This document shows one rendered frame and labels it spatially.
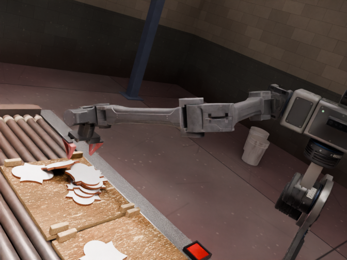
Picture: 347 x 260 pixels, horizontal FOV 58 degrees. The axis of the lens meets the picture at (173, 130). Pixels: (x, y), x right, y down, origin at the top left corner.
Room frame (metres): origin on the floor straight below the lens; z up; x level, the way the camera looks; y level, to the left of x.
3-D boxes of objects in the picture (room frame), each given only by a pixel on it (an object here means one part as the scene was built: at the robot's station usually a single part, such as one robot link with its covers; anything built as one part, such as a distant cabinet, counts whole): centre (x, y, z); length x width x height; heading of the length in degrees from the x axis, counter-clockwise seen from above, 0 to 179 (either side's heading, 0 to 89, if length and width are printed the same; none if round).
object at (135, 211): (0.97, 0.04, 0.95); 0.06 x 0.02 x 0.03; 143
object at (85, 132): (1.06, 0.31, 1.16); 0.10 x 0.07 x 0.07; 144
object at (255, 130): (4.73, -1.28, 0.19); 0.30 x 0.30 x 0.37
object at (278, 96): (1.24, -0.33, 1.45); 0.09 x 0.08 x 0.12; 65
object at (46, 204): (1.00, 0.30, 0.93); 0.41 x 0.35 x 0.02; 51
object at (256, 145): (4.31, -1.21, 0.19); 0.30 x 0.30 x 0.37
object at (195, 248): (0.91, -0.22, 0.92); 0.06 x 0.06 x 0.01; 52
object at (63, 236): (0.76, 0.20, 0.95); 0.06 x 0.02 x 0.03; 143
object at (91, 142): (1.09, 0.29, 1.09); 0.07 x 0.07 x 0.09; 54
